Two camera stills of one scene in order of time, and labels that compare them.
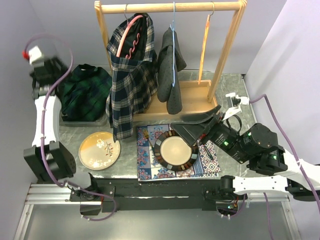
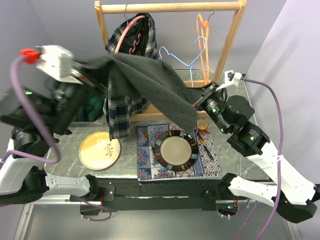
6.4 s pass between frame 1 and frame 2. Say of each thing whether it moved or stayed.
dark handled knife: stayed
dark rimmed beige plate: stayed
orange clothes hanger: moved
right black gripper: moved
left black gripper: moved
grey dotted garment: moved
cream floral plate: stayed
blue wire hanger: moved
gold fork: stayed
